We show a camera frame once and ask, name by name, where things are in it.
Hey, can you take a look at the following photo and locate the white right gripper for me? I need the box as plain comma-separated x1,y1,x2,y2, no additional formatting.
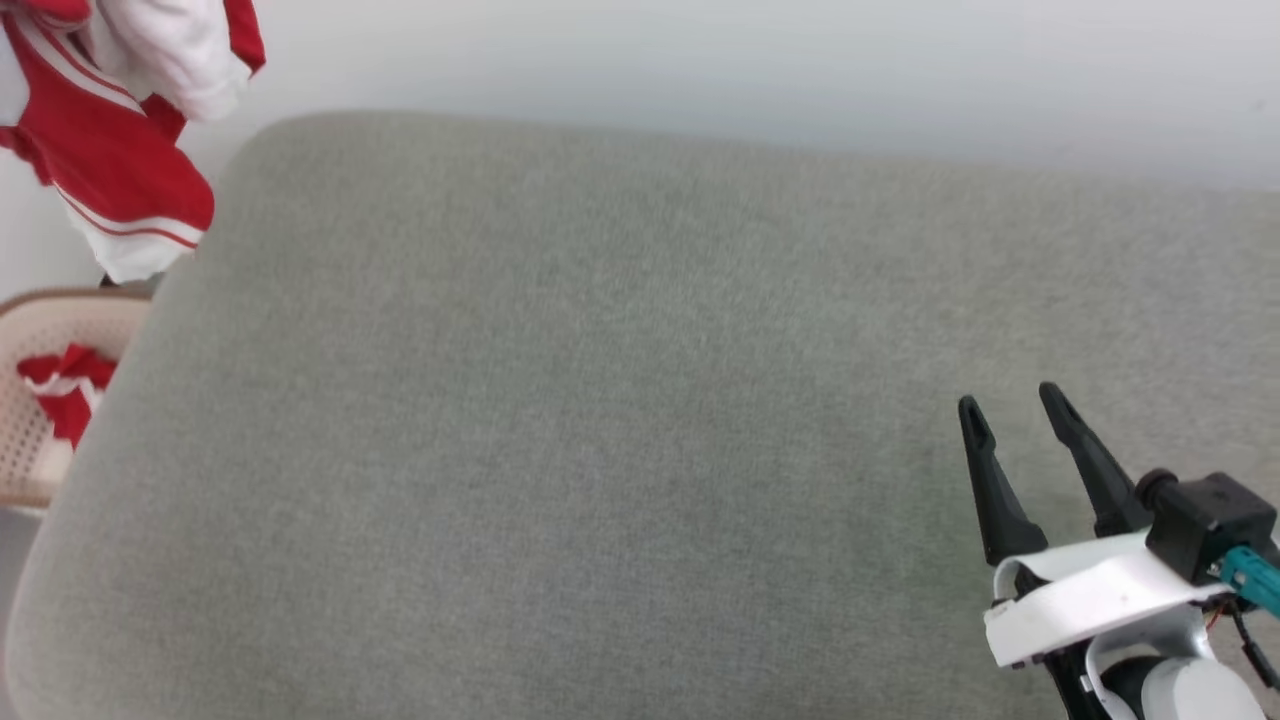
957,381,1236,720

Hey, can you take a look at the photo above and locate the red and white jersey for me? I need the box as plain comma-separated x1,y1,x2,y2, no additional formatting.
0,0,267,286

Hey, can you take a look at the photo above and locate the red and white crumpled garment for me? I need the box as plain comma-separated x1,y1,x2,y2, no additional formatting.
17,343,119,451

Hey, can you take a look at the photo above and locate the grey-green fabric sofa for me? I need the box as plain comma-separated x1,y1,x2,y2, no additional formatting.
0,110,1280,720

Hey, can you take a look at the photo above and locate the beige woven laundry basket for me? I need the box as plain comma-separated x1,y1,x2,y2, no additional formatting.
0,288,154,517

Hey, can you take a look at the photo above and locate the teal right camera connector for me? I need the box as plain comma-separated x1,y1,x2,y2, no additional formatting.
1218,545,1280,617

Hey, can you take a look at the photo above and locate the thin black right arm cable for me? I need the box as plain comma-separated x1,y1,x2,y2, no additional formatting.
1232,606,1280,693

